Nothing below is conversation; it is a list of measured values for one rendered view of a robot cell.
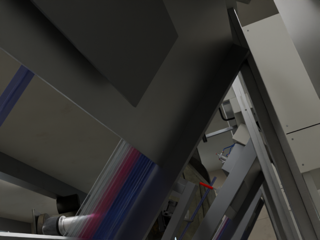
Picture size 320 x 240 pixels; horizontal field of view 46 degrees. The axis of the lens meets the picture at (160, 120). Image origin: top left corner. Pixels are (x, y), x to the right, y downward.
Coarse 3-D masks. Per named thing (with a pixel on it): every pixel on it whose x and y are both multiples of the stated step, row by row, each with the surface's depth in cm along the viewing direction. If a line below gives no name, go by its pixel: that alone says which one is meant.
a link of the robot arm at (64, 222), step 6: (60, 216) 187; (48, 222) 186; (54, 222) 183; (60, 222) 183; (66, 222) 183; (42, 228) 189; (48, 228) 184; (54, 228) 182; (60, 228) 182; (66, 228) 182; (48, 234) 185; (54, 234) 184; (60, 234) 183
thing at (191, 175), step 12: (192, 156) 661; (192, 168) 590; (204, 168) 632; (192, 180) 550; (204, 180) 583; (204, 192) 538; (192, 204) 539; (204, 204) 533; (204, 216) 528; (156, 228) 565; (180, 228) 535; (192, 228) 529
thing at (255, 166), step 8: (256, 160) 185; (256, 168) 197; (248, 176) 186; (256, 176) 212; (248, 184) 199; (240, 192) 162; (248, 192) 183; (232, 200) 155; (240, 200) 173; (232, 208) 165; (232, 216) 203
